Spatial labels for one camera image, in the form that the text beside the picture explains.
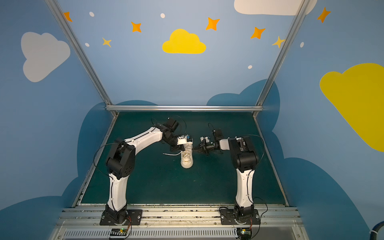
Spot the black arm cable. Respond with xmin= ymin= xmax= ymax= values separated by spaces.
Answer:
xmin=92 ymin=142 xmax=118 ymax=178
xmin=245 ymin=134 xmax=265 ymax=166

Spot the left green circuit board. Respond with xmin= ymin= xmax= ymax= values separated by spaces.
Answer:
xmin=109 ymin=228 xmax=129 ymax=240

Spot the right rear aluminium frame post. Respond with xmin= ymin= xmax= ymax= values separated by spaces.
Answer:
xmin=253 ymin=0 xmax=311 ymax=120

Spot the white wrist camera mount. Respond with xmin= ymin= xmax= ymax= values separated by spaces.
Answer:
xmin=177 ymin=135 xmax=193 ymax=145
xmin=200 ymin=137 xmax=211 ymax=145

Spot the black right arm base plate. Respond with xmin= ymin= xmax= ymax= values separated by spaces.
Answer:
xmin=218 ymin=207 xmax=261 ymax=225

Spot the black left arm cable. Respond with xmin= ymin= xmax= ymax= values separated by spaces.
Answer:
xmin=92 ymin=142 xmax=118 ymax=178

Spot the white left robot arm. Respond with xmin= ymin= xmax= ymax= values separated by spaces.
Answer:
xmin=100 ymin=118 xmax=185 ymax=226

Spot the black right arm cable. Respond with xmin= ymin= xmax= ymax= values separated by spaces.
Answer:
xmin=245 ymin=134 xmax=265 ymax=166

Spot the green circuit board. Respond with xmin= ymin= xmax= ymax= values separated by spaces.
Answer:
xmin=109 ymin=228 xmax=129 ymax=240
xmin=236 ymin=228 xmax=253 ymax=240

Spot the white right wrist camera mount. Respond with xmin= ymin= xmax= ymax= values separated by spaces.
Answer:
xmin=200 ymin=137 xmax=211 ymax=145

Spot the aluminium frame post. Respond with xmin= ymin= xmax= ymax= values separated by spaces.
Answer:
xmin=45 ymin=0 xmax=113 ymax=106
xmin=253 ymin=0 xmax=311 ymax=120

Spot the right green circuit board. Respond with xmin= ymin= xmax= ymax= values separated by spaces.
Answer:
xmin=236 ymin=228 xmax=253 ymax=240

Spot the white knit sneaker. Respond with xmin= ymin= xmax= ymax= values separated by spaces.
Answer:
xmin=181 ymin=142 xmax=194 ymax=169

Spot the white shoelace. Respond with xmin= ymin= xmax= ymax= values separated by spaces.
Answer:
xmin=162 ymin=152 xmax=182 ymax=156

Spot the right side aluminium table rail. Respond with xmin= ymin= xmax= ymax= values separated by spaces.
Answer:
xmin=253 ymin=112 xmax=290 ymax=207

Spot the aluminium table rail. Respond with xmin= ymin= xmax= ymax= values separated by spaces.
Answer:
xmin=253 ymin=112 xmax=290 ymax=207
xmin=66 ymin=111 xmax=118 ymax=208

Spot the left rear aluminium frame post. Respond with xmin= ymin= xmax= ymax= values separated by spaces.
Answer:
xmin=45 ymin=0 xmax=113 ymax=106

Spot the front aluminium rail platform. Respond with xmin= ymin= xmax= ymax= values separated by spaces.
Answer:
xmin=50 ymin=205 xmax=309 ymax=240

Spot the rear horizontal aluminium frame bar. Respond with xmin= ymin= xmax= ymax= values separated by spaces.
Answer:
xmin=106 ymin=105 xmax=263 ymax=112

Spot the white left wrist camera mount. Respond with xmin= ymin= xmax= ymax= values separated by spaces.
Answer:
xmin=177 ymin=135 xmax=193 ymax=145

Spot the left side aluminium table rail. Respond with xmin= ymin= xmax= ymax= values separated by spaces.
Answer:
xmin=66 ymin=111 xmax=118 ymax=208

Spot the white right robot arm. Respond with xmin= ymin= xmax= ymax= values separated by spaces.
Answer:
xmin=193 ymin=130 xmax=261 ymax=225

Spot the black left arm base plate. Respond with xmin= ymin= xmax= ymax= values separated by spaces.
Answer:
xmin=100 ymin=209 xmax=143 ymax=226

